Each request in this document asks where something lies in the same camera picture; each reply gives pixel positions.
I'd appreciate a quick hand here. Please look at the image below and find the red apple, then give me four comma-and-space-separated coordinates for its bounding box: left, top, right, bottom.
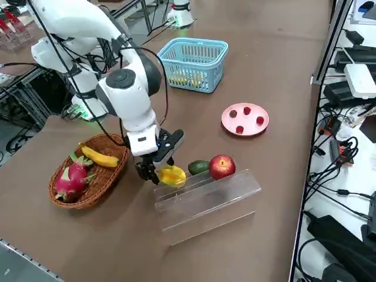
208, 155, 237, 181

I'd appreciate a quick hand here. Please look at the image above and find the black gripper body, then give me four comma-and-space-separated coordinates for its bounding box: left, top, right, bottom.
143, 129, 185, 163

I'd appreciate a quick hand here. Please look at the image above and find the clear acrylic display stand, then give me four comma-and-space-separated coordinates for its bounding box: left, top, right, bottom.
153, 167, 263, 247

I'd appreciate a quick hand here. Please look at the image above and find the pink round plate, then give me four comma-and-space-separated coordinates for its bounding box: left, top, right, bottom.
220, 102, 270, 137

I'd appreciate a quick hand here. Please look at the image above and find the yellow star fruit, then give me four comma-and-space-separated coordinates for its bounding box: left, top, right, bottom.
157, 164, 187, 189
189, 72, 208, 89
169, 73, 190, 86

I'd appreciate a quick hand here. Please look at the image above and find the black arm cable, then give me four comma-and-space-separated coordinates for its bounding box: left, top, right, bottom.
117, 46, 170, 129

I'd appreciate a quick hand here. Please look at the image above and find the black power adapter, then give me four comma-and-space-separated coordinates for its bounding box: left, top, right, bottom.
323, 80, 361, 108

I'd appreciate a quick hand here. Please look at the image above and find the blue plastic basket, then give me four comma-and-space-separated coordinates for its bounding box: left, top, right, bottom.
157, 37, 229, 95

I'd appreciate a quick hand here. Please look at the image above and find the green avocado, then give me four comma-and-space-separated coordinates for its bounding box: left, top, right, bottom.
187, 160, 211, 176

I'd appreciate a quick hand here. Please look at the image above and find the yellow banana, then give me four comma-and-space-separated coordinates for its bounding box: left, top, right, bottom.
78, 142, 120, 168

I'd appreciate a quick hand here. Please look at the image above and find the pink dragon fruit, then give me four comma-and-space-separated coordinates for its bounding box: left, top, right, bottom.
54, 151, 97, 203

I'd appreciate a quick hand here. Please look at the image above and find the clear acrylic rack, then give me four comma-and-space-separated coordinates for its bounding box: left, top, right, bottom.
0, 5, 33, 53

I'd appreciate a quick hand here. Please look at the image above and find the aluminium profile post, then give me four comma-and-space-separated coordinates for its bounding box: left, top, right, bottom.
310, 0, 354, 86

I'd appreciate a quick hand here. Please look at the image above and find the brown wicker basket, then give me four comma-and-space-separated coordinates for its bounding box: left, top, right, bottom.
48, 133, 130, 210

